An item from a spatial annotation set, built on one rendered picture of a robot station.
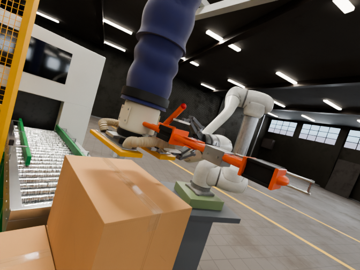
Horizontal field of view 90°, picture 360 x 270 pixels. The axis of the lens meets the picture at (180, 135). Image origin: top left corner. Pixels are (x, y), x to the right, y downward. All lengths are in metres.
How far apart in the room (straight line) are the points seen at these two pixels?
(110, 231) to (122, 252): 0.11
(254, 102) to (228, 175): 0.55
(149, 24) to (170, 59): 0.16
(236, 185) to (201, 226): 0.41
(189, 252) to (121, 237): 0.98
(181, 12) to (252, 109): 0.77
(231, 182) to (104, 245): 0.96
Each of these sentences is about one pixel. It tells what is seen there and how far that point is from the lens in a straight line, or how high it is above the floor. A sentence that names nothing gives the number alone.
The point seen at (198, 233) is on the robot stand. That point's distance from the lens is 1.54.
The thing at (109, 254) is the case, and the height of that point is 0.83.
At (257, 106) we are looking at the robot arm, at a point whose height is 1.54.
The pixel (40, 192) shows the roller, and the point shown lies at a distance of 1.63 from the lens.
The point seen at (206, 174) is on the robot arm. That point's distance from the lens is 1.38.
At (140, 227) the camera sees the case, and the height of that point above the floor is 0.90.
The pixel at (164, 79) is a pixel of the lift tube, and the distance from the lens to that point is 0.81.
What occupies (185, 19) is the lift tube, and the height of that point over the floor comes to 1.71.
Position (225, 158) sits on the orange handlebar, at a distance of 0.51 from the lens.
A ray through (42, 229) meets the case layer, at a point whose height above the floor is 0.54.
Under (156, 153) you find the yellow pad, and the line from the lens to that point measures 0.82.
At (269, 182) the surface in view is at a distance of 0.47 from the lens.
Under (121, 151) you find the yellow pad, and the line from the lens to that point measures 0.69.
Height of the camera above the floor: 1.30
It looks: 4 degrees down
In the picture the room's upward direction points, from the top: 17 degrees clockwise
